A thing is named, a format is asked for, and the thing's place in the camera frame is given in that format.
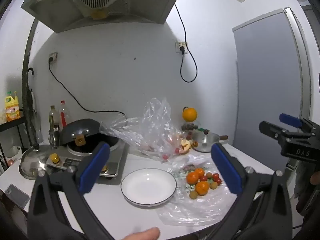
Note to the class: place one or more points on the black metal rack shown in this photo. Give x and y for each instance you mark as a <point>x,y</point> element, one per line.
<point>15,123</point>

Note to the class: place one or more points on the yellow longan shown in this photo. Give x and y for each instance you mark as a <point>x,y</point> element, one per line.
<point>213,185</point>
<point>193,194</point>
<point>208,175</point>

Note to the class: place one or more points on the black umbrella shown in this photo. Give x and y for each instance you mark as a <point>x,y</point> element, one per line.
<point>31,110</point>

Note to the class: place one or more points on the clear plastic bag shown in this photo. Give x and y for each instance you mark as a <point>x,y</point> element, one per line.
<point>150,125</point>
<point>195,212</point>

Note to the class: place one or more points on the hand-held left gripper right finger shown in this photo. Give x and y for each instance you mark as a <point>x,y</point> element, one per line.
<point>226,170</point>

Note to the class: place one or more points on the orange peels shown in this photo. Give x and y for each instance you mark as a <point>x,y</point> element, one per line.
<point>185,146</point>

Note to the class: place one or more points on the steel cup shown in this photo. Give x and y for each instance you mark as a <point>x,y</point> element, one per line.
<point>53,136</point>

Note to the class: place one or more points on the grey cloth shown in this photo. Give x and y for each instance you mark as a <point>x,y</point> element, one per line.
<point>298,180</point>

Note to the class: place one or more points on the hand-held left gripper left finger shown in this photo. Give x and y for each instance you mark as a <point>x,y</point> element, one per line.
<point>95,167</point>

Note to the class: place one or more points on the steel gas stove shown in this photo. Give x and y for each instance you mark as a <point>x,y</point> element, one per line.
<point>113,163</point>

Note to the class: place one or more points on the white plate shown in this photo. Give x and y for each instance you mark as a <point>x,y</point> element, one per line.
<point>147,187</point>

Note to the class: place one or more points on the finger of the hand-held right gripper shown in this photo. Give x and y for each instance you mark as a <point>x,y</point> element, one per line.
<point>271,130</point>
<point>290,120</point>

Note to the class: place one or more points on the tangerine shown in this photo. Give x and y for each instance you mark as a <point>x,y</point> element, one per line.
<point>192,177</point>
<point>202,188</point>
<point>199,172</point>

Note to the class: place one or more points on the steel range hood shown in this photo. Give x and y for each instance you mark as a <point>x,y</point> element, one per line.
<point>62,12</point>

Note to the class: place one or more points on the yellow oil cup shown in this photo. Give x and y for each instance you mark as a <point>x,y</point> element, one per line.
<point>98,13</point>

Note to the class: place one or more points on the grey smartphone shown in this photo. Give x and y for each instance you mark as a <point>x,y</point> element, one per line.
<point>17,195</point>

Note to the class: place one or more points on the white wall socket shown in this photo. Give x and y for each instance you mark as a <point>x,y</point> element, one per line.
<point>53,57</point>
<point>180,47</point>

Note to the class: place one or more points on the person's left hand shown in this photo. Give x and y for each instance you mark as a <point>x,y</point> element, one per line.
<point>142,233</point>

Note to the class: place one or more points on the large orange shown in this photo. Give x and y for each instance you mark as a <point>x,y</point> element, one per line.
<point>189,114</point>

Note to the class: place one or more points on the dark oil bottle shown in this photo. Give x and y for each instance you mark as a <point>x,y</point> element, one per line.
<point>52,117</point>

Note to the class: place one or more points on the grey refrigerator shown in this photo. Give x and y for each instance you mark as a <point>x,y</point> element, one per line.
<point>267,80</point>

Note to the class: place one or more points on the red cap sauce bottle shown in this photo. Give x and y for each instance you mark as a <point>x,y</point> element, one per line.
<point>64,115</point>

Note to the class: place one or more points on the yellow dish soap bottle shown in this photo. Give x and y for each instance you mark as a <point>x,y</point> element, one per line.
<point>12,106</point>

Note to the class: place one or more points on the steel pot lid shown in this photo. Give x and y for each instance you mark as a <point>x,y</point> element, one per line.
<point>30,162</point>

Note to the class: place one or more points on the red cherry tomato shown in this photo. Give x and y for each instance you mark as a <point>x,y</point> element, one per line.
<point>218,181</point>
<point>215,175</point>
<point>203,178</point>

